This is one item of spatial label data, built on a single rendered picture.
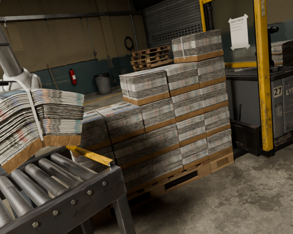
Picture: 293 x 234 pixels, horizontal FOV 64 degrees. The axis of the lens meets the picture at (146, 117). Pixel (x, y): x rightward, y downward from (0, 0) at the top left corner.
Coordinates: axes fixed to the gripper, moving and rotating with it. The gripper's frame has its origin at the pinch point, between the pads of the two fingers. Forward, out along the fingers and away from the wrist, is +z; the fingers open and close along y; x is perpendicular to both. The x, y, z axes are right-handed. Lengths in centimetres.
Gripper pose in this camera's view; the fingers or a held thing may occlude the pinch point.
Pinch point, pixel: (9, 62)
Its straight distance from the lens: 109.4
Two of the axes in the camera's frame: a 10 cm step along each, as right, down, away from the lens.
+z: 7.3, -2.4, 6.4
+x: 6.7, 1.1, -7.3
